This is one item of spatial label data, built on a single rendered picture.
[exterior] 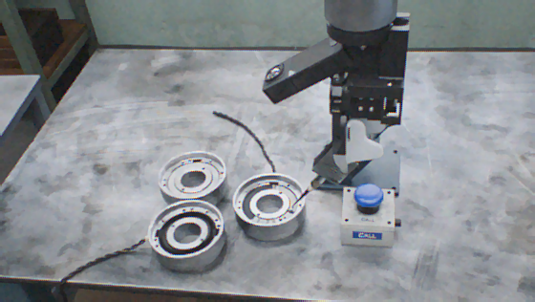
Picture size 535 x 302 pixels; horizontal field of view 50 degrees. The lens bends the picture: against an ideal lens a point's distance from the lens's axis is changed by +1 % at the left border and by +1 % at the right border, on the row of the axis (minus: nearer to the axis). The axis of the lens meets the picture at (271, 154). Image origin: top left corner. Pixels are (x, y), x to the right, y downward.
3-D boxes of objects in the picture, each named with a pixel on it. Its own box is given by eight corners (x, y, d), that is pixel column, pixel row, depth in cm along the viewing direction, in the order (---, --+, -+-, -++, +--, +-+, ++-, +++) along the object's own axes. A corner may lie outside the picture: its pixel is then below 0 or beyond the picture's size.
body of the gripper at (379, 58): (400, 132, 65) (409, 37, 57) (324, 127, 67) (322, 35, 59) (401, 92, 70) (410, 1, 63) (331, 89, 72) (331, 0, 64)
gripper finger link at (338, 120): (344, 162, 68) (345, 98, 63) (331, 161, 68) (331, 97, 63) (348, 140, 72) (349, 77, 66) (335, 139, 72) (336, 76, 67)
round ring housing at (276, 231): (302, 247, 80) (301, 227, 78) (229, 242, 82) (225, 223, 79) (310, 193, 88) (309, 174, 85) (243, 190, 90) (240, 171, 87)
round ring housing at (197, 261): (230, 218, 86) (226, 199, 83) (223, 275, 78) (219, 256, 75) (161, 219, 87) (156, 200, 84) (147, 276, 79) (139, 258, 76)
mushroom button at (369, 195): (353, 226, 79) (353, 201, 76) (353, 204, 82) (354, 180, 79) (382, 227, 79) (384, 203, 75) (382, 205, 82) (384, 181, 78)
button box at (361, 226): (341, 246, 80) (341, 222, 77) (343, 208, 85) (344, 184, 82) (400, 249, 79) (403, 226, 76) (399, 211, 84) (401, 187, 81)
